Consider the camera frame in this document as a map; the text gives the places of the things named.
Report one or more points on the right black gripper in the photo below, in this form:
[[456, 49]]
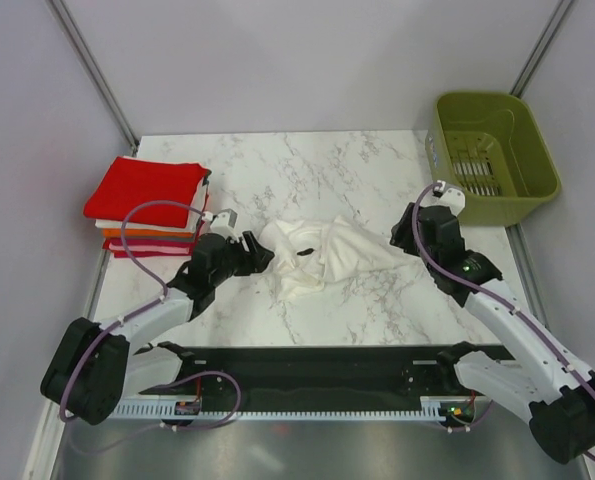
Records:
[[405, 225]]

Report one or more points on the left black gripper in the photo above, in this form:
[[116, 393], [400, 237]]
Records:
[[256, 264]]

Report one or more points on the white t shirt robot print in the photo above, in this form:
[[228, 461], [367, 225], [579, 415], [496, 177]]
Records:
[[311, 254]]

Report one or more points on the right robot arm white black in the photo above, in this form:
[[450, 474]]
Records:
[[550, 389]]

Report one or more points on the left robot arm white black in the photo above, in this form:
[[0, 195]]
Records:
[[86, 376]]

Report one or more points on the pink red folded shirts bottom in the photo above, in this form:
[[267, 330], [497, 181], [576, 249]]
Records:
[[143, 248]]

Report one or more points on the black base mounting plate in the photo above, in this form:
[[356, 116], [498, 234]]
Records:
[[335, 378]]

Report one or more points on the olive green plastic basket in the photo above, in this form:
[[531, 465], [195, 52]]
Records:
[[489, 145]]

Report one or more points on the red folded t shirt top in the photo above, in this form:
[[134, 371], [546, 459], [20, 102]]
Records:
[[130, 182]]

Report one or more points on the orange folded t shirt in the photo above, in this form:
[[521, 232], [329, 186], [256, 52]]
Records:
[[111, 228]]

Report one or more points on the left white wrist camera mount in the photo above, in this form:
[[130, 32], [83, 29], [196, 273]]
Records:
[[222, 223]]

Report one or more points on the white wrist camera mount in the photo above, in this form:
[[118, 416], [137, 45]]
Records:
[[222, 223], [450, 196]]

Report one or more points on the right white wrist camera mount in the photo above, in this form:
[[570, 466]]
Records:
[[450, 196]]

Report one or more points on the white slotted cable duct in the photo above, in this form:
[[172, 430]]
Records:
[[429, 409]]

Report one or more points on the right aluminium frame post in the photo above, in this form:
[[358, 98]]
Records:
[[545, 41]]

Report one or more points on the aluminium frame post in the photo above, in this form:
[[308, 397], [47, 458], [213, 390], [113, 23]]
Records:
[[85, 55], [545, 41]]

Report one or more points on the left aluminium frame post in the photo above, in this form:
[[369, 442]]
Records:
[[85, 55]]

